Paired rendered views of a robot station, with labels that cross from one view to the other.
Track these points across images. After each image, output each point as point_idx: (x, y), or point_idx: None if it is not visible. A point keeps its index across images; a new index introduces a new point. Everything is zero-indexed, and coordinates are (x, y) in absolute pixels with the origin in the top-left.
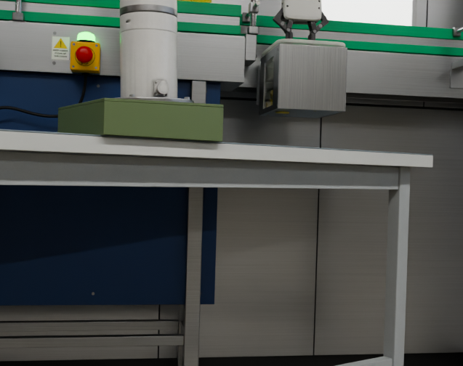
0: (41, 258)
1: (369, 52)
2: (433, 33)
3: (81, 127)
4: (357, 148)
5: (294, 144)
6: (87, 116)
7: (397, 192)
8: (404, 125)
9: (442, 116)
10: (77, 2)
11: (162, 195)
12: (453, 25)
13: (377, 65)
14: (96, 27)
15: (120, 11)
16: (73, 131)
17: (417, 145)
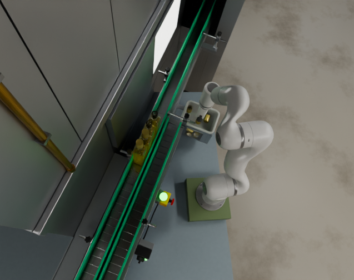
0: None
1: (189, 73)
2: (198, 41)
3: (211, 220)
4: (159, 79)
5: (149, 101)
6: (217, 219)
7: None
8: (168, 56)
9: (174, 40)
10: (153, 194)
11: None
12: (181, 4)
13: (189, 73)
14: (158, 188)
15: (217, 200)
16: (204, 220)
17: (169, 57)
